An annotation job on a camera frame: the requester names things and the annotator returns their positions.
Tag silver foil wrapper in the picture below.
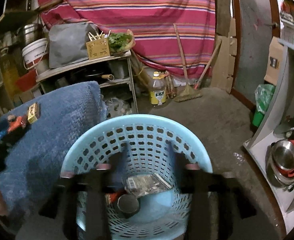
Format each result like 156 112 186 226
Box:
124 173 172 198

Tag black ribbed cup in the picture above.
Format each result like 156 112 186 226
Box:
117 194 140 216

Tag blue quilted table cloth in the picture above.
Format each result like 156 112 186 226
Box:
0 81 107 217

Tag light blue plastic basket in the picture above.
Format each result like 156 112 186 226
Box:
61 114 212 239

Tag steel kettle with red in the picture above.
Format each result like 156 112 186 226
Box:
266 139 294 187

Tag yellow red cardboard box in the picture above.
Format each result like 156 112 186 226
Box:
27 102 40 124

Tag broom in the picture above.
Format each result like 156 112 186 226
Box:
173 23 222 103

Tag green plastic bag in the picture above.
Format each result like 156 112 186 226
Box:
252 84 275 127

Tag oil bottle on floor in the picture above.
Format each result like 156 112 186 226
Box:
150 72 166 107

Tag red plastic basket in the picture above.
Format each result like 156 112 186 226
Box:
15 69 37 92

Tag low wooden side table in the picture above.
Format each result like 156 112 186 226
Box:
36 51 138 113

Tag white plastic bucket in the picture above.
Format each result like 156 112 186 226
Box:
22 38 49 70

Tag wooden shelf unit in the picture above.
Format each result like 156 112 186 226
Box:
0 0 41 116

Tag grey cushion bag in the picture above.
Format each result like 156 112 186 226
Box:
49 22 99 69

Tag cardboard box at right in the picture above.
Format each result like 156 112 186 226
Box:
264 37 284 86

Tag green leafy vegetables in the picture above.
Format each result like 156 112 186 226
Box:
107 29 136 55

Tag steel pot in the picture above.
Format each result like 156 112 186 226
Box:
16 23 43 47

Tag pink striped curtain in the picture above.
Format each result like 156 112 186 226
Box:
38 0 216 78

